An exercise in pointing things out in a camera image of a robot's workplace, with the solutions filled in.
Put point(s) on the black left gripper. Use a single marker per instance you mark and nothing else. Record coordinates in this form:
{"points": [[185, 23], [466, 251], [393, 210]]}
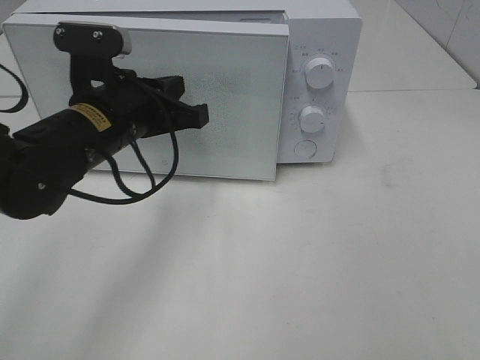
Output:
{"points": [[141, 106]]}

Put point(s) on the white microwave door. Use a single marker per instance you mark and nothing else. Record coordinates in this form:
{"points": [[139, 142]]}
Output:
{"points": [[236, 68]]}

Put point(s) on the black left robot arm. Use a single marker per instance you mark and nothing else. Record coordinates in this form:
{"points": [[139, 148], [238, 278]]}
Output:
{"points": [[41, 164]]}

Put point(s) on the upper white power knob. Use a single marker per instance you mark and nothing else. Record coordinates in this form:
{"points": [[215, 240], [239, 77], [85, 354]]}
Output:
{"points": [[319, 72]]}

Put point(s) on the lower white timer knob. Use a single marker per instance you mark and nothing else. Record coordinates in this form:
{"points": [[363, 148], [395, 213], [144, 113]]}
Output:
{"points": [[312, 119]]}

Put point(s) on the white microwave oven body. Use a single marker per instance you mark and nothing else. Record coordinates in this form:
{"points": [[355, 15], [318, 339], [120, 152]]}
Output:
{"points": [[330, 28]]}

